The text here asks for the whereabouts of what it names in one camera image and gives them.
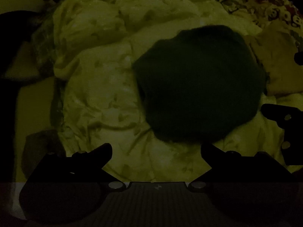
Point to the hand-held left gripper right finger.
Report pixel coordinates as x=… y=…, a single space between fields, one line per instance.
x=206 y=149

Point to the tan cloth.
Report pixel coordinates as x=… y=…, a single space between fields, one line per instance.
x=279 y=61

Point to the printed blanket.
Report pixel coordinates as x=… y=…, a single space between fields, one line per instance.
x=260 y=2

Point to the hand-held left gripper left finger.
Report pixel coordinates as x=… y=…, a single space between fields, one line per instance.
x=106 y=149

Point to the dark green knit garment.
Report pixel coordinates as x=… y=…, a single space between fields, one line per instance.
x=198 y=85

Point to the crumpled white sheet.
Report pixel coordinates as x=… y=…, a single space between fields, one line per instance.
x=99 y=94

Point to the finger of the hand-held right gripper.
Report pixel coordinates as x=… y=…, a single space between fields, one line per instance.
x=299 y=58
x=272 y=111

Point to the yellow bed sheet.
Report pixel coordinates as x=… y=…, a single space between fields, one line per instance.
x=35 y=104

